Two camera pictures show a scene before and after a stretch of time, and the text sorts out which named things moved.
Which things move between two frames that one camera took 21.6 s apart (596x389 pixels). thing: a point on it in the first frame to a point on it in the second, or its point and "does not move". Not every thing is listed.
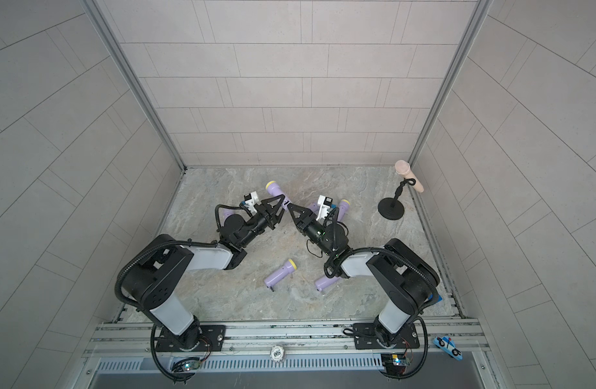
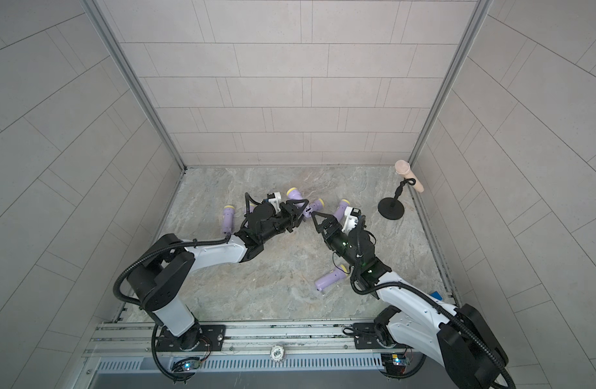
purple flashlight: [289, 267] to [293, 194]
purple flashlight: [325, 281] does not move
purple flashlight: [314, 207] does not move
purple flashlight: [227, 212] does not move
